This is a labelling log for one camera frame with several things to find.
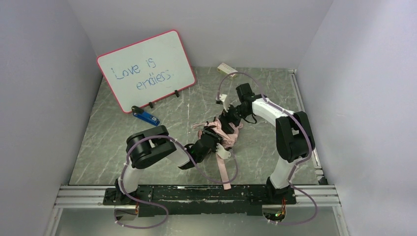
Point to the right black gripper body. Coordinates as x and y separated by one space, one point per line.
229 118

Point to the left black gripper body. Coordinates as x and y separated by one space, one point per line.
210 136

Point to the pink and black folding umbrella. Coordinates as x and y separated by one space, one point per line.
228 140

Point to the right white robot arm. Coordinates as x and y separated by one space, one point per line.
294 138

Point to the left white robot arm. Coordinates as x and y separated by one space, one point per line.
151 151

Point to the small white cardboard box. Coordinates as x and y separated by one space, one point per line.
227 70

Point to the blue stapler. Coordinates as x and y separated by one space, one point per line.
144 116

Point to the pink framed whiteboard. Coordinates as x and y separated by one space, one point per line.
147 71

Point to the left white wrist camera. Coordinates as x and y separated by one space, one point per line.
222 153

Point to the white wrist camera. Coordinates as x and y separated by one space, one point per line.
224 100
222 153

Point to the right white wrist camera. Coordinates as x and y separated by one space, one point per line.
224 100

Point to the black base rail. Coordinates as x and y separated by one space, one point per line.
200 199

